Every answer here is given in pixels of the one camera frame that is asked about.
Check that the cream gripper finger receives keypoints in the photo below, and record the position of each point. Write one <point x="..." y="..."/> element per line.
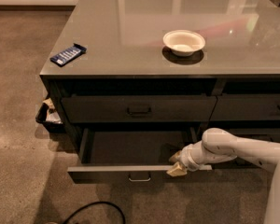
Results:
<point x="174" y="158"/>
<point x="178" y="169"/>

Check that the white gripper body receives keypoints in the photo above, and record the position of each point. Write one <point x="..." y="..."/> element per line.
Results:
<point x="186" y="158"/>

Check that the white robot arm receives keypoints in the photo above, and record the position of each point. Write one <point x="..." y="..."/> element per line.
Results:
<point x="218" y="145"/>

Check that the dark grey drawer cabinet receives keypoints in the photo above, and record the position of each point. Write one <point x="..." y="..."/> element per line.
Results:
<point x="126" y="56"/>

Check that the white bowl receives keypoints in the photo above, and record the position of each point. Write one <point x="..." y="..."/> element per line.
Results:
<point x="183" y="43"/>

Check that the black bin with trash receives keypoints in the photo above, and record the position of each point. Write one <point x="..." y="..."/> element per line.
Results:
<point x="48" y="117"/>

